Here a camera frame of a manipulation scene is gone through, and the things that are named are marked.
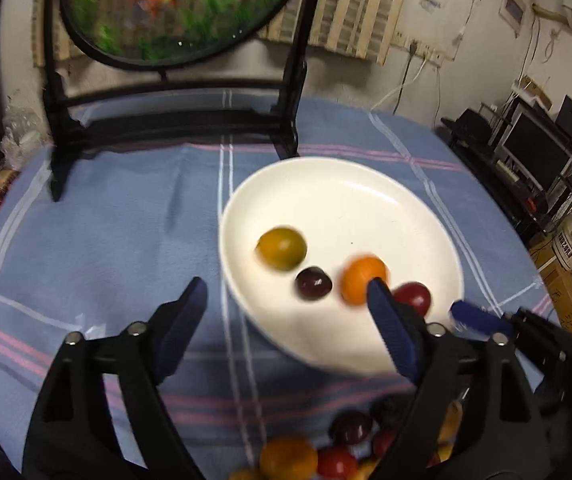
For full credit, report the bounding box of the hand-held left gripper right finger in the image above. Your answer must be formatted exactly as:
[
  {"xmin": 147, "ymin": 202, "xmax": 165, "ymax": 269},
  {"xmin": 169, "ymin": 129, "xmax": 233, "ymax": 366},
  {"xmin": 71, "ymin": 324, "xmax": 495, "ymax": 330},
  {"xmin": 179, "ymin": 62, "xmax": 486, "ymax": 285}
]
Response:
[{"xmin": 366, "ymin": 277, "xmax": 551, "ymax": 480}]

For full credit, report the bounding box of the orange tangerine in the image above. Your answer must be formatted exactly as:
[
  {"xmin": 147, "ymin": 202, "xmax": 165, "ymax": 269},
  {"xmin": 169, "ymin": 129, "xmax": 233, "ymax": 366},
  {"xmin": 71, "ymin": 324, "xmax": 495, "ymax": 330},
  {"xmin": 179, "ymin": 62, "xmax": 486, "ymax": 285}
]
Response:
[{"xmin": 258, "ymin": 436, "xmax": 319, "ymax": 480}]

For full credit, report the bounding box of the orange tomato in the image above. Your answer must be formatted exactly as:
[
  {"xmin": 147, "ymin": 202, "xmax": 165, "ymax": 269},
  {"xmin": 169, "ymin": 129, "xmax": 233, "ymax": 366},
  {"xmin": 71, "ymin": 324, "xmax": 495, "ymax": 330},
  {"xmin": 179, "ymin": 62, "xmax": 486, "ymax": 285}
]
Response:
[{"xmin": 340, "ymin": 256, "xmax": 389, "ymax": 307}]

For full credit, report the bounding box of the clear plastic bag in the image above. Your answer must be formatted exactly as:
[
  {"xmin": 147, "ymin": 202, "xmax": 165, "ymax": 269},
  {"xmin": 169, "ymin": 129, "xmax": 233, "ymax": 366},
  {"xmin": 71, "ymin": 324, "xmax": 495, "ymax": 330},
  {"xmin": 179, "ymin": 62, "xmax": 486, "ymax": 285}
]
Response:
[{"xmin": 0, "ymin": 105, "xmax": 47, "ymax": 171}]

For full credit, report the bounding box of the small yellow fruit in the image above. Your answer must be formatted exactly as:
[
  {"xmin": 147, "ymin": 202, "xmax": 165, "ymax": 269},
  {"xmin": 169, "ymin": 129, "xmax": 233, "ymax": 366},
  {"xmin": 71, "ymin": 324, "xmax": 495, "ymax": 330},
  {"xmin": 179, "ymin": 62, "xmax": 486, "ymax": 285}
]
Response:
[{"xmin": 438, "ymin": 400, "xmax": 464, "ymax": 443}]

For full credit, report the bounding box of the red plum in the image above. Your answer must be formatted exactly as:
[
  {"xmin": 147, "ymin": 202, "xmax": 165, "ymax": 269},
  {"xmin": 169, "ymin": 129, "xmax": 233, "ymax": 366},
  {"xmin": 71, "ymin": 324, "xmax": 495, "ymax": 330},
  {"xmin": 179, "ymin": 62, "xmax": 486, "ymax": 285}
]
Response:
[
  {"xmin": 317, "ymin": 446, "xmax": 359, "ymax": 479},
  {"xmin": 372, "ymin": 427, "xmax": 401, "ymax": 458}
]

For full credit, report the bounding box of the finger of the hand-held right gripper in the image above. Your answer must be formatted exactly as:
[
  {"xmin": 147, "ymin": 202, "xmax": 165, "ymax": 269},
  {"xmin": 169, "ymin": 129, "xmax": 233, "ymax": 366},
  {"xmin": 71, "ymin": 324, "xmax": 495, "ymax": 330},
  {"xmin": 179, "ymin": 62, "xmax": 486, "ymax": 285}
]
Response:
[{"xmin": 450, "ymin": 300, "xmax": 569, "ymax": 368}]

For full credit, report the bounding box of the cardboard box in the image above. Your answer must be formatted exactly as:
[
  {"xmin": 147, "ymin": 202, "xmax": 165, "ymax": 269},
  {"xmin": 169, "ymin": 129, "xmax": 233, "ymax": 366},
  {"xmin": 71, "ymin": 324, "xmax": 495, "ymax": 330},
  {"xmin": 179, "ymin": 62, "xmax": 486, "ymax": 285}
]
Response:
[{"xmin": 530, "ymin": 237, "xmax": 572, "ymax": 341}]

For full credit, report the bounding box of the round painted screen black stand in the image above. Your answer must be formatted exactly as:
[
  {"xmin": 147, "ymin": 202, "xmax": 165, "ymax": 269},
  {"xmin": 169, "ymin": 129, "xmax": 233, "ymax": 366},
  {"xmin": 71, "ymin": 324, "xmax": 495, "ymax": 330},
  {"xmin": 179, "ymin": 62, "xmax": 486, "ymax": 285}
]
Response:
[{"xmin": 41, "ymin": 0, "xmax": 327, "ymax": 203}]

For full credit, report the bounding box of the black metal rack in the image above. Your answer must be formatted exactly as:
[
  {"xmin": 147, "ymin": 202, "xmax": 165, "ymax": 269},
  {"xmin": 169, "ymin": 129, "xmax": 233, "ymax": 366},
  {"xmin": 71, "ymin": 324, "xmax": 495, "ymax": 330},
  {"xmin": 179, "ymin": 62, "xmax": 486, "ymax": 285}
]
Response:
[{"xmin": 440, "ymin": 105, "xmax": 572, "ymax": 236}]

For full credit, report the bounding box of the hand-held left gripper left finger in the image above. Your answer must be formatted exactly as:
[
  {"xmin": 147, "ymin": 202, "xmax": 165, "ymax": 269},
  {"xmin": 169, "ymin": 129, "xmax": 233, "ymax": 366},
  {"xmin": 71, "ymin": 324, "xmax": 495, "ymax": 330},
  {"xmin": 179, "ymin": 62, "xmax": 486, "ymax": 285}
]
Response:
[{"xmin": 23, "ymin": 277, "xmax": 209, "ymax": 480}]

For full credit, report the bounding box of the white wall panel box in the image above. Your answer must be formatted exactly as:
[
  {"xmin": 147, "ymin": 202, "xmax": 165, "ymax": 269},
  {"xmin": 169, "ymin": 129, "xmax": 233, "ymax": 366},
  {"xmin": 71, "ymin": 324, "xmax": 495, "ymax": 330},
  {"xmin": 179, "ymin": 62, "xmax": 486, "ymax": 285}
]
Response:
[{"xmin": 500, "ymin": 0, "xmax": 529, "ymax": 36}]

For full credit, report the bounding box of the white round plate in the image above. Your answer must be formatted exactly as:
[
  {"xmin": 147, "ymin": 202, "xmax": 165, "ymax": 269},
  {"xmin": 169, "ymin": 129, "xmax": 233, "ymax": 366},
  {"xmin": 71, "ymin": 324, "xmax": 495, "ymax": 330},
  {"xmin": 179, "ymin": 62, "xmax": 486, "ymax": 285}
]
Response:
[{"xmin": 218, "ymin": 156, "xmax": 465, "ymax": 376}]

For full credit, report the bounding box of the white wall power outlet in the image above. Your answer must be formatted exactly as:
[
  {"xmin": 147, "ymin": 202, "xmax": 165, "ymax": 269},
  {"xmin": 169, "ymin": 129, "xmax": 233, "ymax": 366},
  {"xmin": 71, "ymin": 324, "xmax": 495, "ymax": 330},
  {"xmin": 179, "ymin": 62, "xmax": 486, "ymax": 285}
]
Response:
[{"xmin": 406, "ymin": 40, "xmax": 444, "ymax": 66}]

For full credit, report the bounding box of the red tomato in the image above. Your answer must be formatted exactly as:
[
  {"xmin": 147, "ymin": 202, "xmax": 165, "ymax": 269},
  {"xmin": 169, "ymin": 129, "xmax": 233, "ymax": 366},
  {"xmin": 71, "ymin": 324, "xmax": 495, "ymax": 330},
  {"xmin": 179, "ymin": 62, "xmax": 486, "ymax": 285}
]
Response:
[{"xmin": 391, "ymin": 282, "xmax": 432, "ymax": 317}]

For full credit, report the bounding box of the blue plaid tablecloth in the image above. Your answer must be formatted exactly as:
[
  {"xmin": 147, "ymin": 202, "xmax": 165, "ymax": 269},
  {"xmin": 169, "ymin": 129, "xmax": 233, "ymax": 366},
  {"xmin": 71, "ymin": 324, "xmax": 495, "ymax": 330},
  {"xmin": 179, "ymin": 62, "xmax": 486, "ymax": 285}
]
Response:
[{"xmin": 0, "ymin": 97, "xmax": 556, "ymax": 480}]

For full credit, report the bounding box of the beige slatted curtain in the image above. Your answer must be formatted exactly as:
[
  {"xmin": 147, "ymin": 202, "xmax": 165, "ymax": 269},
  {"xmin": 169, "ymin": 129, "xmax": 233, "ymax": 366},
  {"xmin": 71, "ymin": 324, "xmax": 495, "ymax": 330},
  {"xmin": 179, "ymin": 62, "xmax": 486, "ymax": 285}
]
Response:
[{"xmin": 261, "ymin": 0, "xmax": 414, "ymax": 66}]

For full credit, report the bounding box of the white power cable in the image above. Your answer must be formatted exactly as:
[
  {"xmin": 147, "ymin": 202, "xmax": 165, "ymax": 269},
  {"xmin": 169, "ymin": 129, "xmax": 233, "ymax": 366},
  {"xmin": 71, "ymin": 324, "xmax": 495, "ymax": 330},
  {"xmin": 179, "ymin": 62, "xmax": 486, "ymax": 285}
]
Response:
[{"xmin": 371, "ymin": 55, "xmax": 441, "ymax": 126}]

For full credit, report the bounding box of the dark computer monitor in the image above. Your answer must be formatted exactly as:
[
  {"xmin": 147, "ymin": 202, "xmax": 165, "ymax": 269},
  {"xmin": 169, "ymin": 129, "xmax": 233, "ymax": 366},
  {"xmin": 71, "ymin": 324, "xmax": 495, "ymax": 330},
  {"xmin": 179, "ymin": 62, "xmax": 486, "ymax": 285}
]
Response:
[{"xmin": 496, "ymin": 110, "xmax": 572, "ymax": 191}]

